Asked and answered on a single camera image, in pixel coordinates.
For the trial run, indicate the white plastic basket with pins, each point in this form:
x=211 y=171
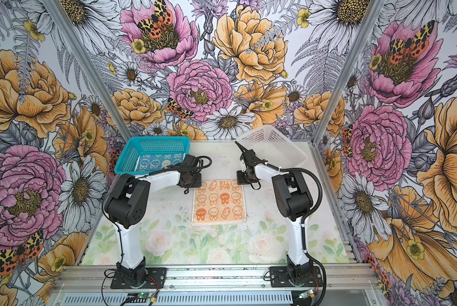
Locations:
x=270 y=144

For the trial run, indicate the blue patterned towel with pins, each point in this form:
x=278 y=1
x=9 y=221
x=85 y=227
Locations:
x=154 y=162

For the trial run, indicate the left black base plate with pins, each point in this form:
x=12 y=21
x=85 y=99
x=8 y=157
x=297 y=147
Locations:
x=143 y=278

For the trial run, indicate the teal plastic basket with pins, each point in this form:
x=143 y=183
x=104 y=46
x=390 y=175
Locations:
x=140 y=145

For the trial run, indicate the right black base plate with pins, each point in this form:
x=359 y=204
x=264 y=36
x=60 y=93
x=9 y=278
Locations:
x=282 y=277

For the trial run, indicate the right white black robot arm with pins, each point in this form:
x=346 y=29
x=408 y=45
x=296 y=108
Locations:
x=293 y=201

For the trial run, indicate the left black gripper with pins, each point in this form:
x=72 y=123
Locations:
x=197 y=184

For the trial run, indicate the orange patterned towel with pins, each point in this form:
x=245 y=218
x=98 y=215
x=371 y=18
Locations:
x=219 y=202

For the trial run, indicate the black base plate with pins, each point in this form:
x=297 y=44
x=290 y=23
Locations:
x=143 y=278
x=282 y=277

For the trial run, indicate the aluminium front rail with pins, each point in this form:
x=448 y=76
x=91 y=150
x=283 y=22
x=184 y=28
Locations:
x=178 y=278

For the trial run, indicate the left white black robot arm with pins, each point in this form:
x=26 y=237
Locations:
x=125 y=206

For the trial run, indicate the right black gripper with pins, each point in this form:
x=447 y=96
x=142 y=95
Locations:
x=241 y=182

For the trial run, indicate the right aluminium frame post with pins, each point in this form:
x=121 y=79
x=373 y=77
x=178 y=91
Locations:
x=364 y=32

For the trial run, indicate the white vented cable duct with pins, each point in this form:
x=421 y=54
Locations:
x=181 y=298

